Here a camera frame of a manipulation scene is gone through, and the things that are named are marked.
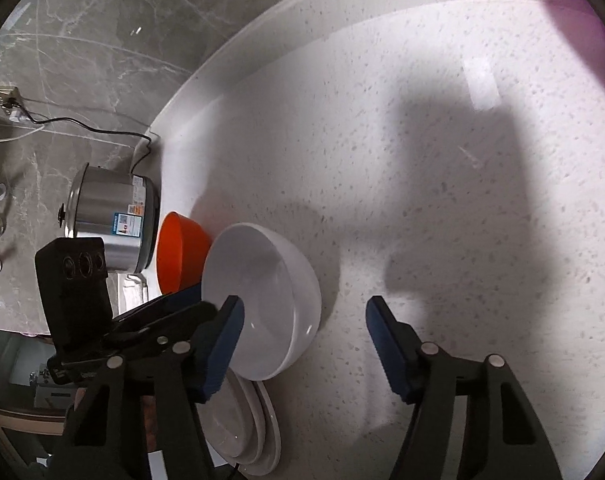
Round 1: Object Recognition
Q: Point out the orange bowl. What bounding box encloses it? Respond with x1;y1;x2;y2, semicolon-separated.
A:
156;211;214;297

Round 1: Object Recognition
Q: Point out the white cable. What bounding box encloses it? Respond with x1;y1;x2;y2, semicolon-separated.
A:
0;126;44;152

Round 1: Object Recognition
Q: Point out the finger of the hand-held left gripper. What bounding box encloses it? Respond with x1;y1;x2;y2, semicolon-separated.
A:
110;284;204;333
102;301;219;357

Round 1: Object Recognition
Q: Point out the large white plate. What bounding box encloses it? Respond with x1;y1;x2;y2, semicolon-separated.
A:
197;374;283;477

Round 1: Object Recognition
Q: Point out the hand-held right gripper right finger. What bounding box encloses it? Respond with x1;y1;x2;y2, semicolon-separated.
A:
365;296;568;480

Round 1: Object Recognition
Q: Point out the wall power outlet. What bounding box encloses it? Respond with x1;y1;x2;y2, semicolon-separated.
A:
0;85;26;122

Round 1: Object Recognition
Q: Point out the stainless steel rice cooker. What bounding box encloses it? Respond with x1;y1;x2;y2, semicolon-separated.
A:
57;162;162;275

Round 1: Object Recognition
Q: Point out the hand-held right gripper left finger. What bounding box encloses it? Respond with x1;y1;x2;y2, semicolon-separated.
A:
57;295;246;480

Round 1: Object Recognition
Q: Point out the small white plate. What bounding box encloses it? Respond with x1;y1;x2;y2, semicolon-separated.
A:
198;377;258;462

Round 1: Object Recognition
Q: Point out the black power cable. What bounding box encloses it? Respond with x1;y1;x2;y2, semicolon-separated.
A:
18;104;156;177

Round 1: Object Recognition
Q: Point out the white folded cloth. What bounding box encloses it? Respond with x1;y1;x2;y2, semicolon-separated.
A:
121;274;152;307

